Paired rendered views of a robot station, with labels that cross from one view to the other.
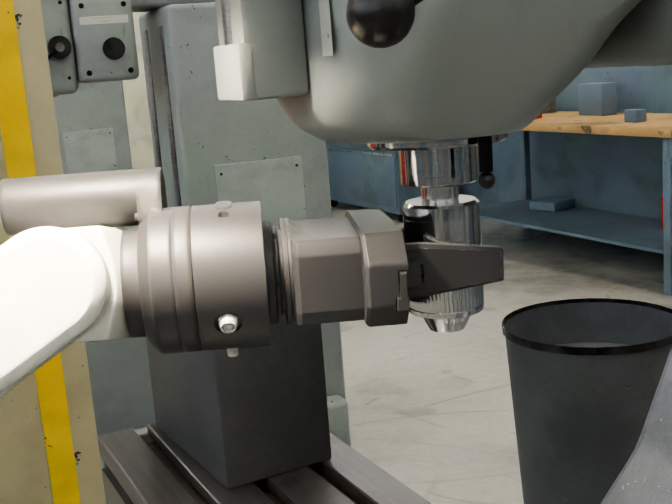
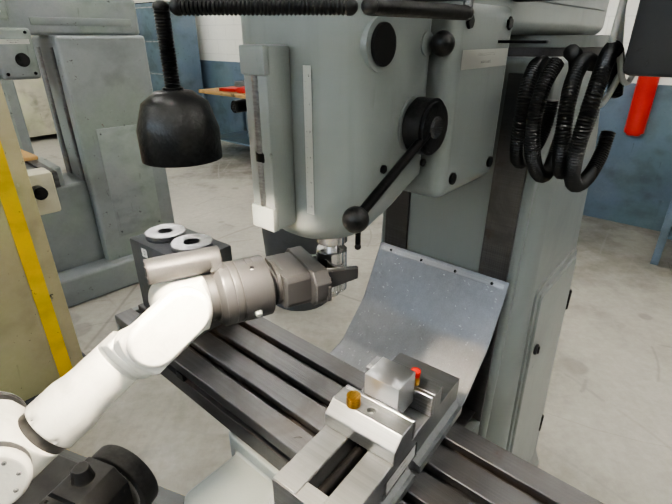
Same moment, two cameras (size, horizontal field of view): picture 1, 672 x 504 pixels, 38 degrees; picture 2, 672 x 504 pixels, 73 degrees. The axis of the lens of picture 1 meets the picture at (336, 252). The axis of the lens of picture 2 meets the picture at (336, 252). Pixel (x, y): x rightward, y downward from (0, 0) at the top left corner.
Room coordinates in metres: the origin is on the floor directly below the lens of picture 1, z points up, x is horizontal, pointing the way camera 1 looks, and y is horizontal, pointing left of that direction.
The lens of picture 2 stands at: (0.02, 0.18, 1.56)
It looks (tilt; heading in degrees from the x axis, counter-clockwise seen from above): 26 degrees down; 336
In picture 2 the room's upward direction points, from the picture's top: straight up
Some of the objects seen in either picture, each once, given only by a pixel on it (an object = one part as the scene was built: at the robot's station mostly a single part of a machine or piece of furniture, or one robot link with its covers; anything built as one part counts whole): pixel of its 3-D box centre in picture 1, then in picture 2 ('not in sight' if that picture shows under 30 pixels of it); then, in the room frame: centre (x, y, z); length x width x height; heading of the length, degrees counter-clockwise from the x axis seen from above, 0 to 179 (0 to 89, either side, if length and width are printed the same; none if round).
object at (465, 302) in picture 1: (443, 263); (331, 270); (0.59, -0.07, 1.23); 0.05 x 0.05 x 0.06
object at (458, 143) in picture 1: (436, 136); not in sight; (0.59, -0.07, 1.31); 0.09 x 0.09 x 0.01
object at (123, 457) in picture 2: not in sight; (122, 479); (1.00, 0.36, 0.50); 0.20 x 0.05 x 0.20; 45
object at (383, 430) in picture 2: not in sight; (369, 421); (0.46, -0.07, 1.04); 0.12 x 0.06 x 0.04; 29
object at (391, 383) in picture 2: not in sight; (389, 387); (0.48, -0.12, 1.06); 0.06 x 0.05 x 0.06; 29
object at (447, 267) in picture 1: (452, 268); (340, 277); (0.56, -0.07, 1.23); 0.06 x 0.02 x 0.03; 94
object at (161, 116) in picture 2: not in sight; (178, 123); (0.46, 0.14, 1.49); 0.07 x 0.07 x 0.06
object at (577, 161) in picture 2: not in sight; (548, 116); (0.53, -0.39, 1.45); 0.18 x 0.16 x 0.21; 116
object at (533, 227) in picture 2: not in sight; (470, 331); (0.86, -0.62, 0.78); 0.50 x 0.46 x 1.56; 116
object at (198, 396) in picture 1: (229, 356); (184, 274); (1.03, 0.12, 1.05); 0.22 x 0.12 x 0.20; 28
